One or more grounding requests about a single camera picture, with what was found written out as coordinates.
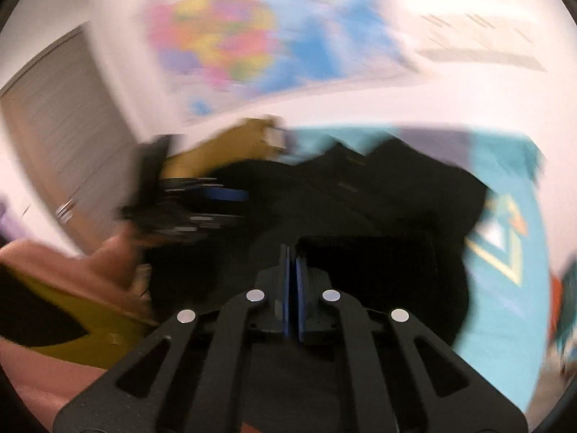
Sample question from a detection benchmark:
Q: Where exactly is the colourful wall map poster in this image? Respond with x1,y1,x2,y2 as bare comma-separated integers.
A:
140,0,425,126

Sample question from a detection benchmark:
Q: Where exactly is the person's right forearm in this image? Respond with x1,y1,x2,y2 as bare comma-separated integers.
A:
0,338,110,433

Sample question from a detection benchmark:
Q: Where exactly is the metal door handle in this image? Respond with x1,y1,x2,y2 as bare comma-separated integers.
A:
54,198,80,225

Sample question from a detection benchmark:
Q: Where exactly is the black garment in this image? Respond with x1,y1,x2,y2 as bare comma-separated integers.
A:
144,137,490,359

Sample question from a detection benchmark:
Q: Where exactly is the person's left forearm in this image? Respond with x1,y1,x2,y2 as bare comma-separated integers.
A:
0,229,155,319

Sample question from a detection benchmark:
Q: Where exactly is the teal patterned blanket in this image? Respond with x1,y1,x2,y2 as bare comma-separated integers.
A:
288,126,554,412

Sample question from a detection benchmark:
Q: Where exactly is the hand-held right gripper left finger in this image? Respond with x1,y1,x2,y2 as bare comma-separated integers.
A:
53,244,293,433

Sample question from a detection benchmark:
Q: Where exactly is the red object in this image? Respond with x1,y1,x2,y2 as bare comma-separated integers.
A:
550,274,571,340

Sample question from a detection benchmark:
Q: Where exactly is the grey brown door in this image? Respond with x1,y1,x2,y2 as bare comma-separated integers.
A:
0,25,150,259

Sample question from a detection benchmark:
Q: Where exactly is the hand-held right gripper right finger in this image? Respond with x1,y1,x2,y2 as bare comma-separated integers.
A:
295,255,528,433

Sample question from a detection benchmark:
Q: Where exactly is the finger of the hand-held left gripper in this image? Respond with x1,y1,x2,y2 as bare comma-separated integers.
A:
153,212,246,238
160,176,250,205

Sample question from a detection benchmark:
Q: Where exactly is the olive brown garment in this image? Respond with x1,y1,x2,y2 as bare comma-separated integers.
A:
160,117,289,180

